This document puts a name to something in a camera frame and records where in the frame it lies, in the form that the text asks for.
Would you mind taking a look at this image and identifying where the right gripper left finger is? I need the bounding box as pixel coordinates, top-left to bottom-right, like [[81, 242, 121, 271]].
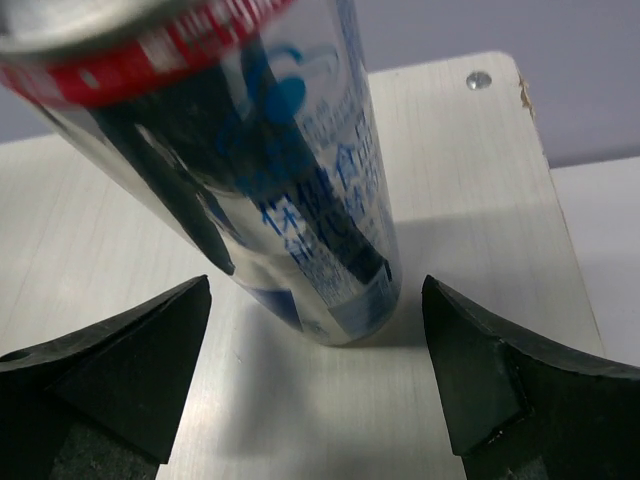
[[1, 276, 211, 479]]

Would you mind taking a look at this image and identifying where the silver blue energy can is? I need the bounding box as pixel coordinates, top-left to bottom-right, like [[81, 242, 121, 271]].
[[1, 1, 402, 346]]

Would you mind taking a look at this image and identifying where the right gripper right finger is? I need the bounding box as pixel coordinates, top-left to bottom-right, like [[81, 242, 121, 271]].
[[422, 276, 639, 479]]

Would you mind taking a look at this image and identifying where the white two-tier shelf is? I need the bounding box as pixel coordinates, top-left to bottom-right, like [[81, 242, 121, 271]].
[[1, 52, 603, 479]]

